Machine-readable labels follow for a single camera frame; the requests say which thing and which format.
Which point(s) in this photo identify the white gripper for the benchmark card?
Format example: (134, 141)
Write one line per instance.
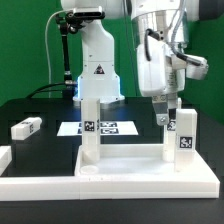
(156, 76)

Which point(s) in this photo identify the white desk tabletop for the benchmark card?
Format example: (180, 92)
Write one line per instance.
(138, 171)

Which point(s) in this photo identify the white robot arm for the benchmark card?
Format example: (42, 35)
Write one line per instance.
(160, 36)

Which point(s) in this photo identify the sheet of fiducial markers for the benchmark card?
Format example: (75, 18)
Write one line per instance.
(106, 128)

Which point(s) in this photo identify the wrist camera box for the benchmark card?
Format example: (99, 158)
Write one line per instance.
(197, 67)

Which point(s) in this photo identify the white U-shaped fixture frame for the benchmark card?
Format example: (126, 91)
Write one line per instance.
(37, 188)

